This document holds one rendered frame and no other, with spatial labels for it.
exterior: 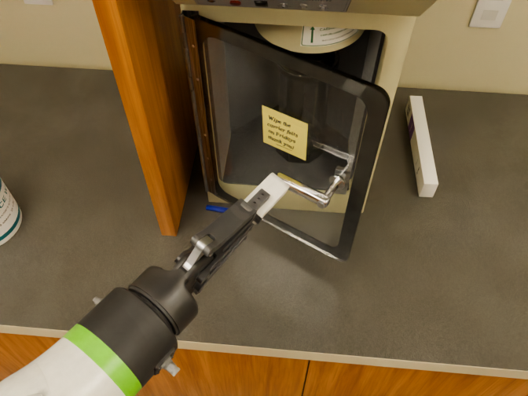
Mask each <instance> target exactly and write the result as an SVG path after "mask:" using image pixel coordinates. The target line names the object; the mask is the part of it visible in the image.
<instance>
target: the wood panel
mask: <svg viewBox="0 0 528 396"><path fill-rule="evenodd" d="M92 2H93V7H94V9H95V13H96V15H97V20H98V23H99V25H100V29H101V33H102V36H103V39H104V44H105V46H106V49H107V52H108V57H109V60H110V62H111V66H112V70H113V73H114V76H115V80H116V83H117V86H118V89H119V93H120V97H121V99H122V103H123V107H124V110H125V113H126V117H127V120H128V123H129V126H130V130H131V133H132V136H133V139H134V144H135V147H136V149H137V154H138V157H139V160H140V163H141V167H142V170H143V173H144V176H145V180H146V183H147V186H148V191H149V194H150V196H151V200H152V204H153V207H154V210H155V213H156V217H157V220H158V223H159V227H160V231H161V233H162V235H164V236H174V237H176V236H177V234H178V227H179V223H180V220H181V216H182V210H183V207H184V202H185V197H186V193H187V189H188V186H189V179H190V175H191V172H192V168H193V162H194V159H195V155H196V149H197V145H198V141H197V135H196V125H195V119H194V115H193V104H192V99H191V93H190V89H189V79H188V73H187V68H186V62H185V53H184V47H183V42H182V32H181V27H180V21H179V16H178V15H179V14H181V8H180V4H175V2H174V1H173V0H92Z"/></svg>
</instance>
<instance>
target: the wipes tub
mask: <svg viewBox="0 0 528 396"><path fill-rule="evenodd" d="M21 221H22V212H21V209H20V208H19V206H18V204H17V202H16V201H15V200H14V198H13V196H12V194H11V193H10V191H9V190H8V189H7V187H6V185H5V183H4V182H3V180H2V179H1V178H0V245H2V244H4V243H5V242H6V241H8V240H9V239H10V238H11V237H12V236H13V235H14V234H15V233H16V232H17V230H18V229H19V227H20V224H21Z"/></svg>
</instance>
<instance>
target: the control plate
mask: <svg viewBox="0 0 528 396"><path fill-rule="evenodd" d="M194 1H195V2H196V4H197V5H209V6H239V7H255V8H271V9H301V10H316V11H331V12H346V11H347V9H348V7H349V5H350V2H351V0H215V2H208V1H207V0H194ZM230 1H239V2H241V5H230V4H229V2H230ZM254 1H267V3H268V6H266V7H262V6H256V5H255V2H254ZM281 3H287V4H288V5H286V6H285V8H282V5H281ZM300 4H305V5H307V6H305V9H302V6H300ZM322 5H324V6H327V7H325V8H324V10H321V7H320V6H322Z"/></svg>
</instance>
